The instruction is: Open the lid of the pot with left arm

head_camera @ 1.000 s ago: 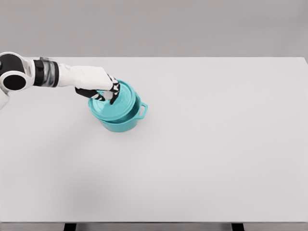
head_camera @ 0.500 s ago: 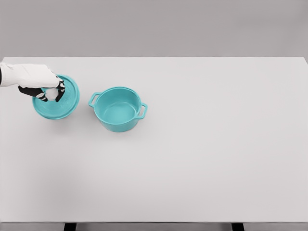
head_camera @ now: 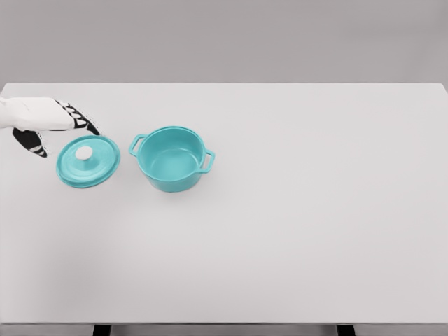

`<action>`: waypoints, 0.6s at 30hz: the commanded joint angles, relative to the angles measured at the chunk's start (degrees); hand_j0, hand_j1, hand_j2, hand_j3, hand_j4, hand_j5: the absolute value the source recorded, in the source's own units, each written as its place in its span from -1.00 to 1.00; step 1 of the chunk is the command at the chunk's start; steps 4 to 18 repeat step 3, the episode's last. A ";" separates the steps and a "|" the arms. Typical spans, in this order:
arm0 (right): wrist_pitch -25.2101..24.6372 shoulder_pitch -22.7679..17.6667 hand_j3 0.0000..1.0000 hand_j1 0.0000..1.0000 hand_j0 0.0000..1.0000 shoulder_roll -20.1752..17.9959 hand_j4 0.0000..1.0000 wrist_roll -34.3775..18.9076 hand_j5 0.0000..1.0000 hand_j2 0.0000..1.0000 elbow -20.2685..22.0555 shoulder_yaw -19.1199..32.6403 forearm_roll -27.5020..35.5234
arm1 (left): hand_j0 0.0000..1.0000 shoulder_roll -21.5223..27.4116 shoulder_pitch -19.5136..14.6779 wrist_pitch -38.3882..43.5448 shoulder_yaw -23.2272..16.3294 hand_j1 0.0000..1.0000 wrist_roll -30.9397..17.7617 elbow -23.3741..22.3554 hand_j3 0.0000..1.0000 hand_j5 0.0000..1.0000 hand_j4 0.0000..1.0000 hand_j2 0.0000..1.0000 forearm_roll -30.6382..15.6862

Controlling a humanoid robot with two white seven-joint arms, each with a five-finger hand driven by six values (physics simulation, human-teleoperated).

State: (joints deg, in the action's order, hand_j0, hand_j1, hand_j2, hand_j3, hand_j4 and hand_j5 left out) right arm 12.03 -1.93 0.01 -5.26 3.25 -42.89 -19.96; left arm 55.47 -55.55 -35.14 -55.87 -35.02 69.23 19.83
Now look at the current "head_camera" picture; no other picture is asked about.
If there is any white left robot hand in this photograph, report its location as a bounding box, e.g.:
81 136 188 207
0 97 105 159

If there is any teal pot lid white knob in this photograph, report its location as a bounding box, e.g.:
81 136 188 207
55 134 121 189

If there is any teal pot with two handles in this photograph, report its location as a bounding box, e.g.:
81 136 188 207
128 125 216 193

